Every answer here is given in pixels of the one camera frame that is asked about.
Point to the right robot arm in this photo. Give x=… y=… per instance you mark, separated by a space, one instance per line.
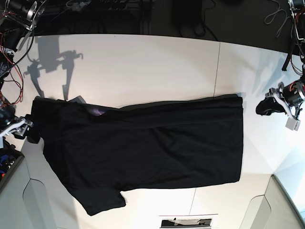
x=18 y=20

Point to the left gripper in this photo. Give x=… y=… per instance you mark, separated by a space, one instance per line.
x=283 y=99

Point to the black t-shirt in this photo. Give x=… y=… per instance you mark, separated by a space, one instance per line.
x=98 y=152

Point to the bin of colourful clothes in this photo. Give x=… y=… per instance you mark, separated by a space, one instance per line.
x=10 y=159

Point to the white label card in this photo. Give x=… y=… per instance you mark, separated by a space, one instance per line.
x=188 y=221

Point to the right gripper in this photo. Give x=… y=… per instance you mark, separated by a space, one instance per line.
x=20 y=127

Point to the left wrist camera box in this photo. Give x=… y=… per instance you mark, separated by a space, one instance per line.
x=293 y=124

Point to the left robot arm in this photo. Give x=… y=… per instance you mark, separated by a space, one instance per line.
x=297 y=9

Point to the grey base plate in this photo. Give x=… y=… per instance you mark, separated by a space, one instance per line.
x=24 y=203
x=272 y=210

